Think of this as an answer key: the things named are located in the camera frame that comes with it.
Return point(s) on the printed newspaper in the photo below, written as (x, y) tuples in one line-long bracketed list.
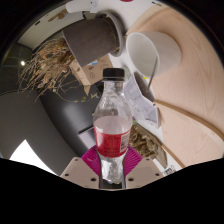
[(141, 101)]

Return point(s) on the long white ceiling light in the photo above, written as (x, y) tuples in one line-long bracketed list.
[(28, 155)]

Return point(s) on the clear bottle with red label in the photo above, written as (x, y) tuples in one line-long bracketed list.
[(111, 133)]

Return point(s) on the grey plant saucer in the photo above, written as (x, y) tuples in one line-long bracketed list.
[(117, 25)]

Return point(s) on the dried plant in grey pot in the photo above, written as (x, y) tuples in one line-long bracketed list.
[(90, 40)]

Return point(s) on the flat round red coaster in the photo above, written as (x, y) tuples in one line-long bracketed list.
[(126, 0)]

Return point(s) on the ceiling spot lights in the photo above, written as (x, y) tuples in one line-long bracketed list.
[(22, 62)]

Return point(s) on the golden carved relief sculpture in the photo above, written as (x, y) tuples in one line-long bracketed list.
[(145, 143)]

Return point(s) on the plywood panel with edge strip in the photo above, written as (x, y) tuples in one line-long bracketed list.
[(196, 80), (190, 140)]

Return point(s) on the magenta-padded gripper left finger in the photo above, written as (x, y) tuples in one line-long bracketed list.
[(78, 170)]

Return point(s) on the white cup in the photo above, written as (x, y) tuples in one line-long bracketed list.
[(166, 46)]

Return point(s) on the thin stirring stick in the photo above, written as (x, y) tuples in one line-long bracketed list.
[(152, 73)]

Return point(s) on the brown cardboard box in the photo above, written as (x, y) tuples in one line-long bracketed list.
[(91, 71)]

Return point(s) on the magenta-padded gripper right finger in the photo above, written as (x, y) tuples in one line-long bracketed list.
[(145, 170)]

